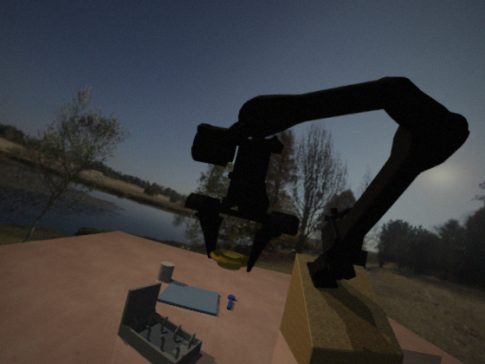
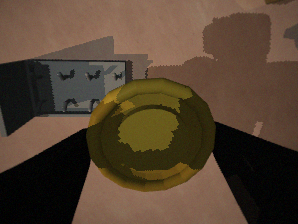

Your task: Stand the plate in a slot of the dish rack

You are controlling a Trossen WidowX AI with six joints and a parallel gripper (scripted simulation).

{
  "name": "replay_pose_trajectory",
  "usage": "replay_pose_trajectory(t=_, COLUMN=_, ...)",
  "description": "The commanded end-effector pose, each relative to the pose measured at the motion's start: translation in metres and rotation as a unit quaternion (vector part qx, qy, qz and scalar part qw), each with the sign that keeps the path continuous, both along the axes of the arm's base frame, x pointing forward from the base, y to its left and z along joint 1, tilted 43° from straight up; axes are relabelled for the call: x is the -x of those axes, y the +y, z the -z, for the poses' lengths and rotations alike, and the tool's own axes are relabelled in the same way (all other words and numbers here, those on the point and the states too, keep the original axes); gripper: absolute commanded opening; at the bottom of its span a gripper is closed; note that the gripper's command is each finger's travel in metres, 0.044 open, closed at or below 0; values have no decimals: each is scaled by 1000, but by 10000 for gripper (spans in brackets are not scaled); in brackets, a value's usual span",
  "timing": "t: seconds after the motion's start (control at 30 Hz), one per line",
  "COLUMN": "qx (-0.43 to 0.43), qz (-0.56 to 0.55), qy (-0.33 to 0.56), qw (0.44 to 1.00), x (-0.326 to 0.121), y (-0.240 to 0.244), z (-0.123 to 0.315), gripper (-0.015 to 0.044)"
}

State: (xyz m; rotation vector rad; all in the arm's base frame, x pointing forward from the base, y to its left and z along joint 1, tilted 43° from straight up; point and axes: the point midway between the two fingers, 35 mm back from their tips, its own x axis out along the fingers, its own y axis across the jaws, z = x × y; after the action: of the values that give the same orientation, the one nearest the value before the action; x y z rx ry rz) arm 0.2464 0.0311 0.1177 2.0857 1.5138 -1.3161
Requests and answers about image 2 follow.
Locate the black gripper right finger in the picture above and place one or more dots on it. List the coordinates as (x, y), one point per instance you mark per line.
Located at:
(263, 176)

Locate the olive yellow round plate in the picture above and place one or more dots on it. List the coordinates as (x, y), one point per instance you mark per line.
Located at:
(151, 134)

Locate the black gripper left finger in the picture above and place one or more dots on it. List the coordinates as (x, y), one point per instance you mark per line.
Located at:
(46, 188)

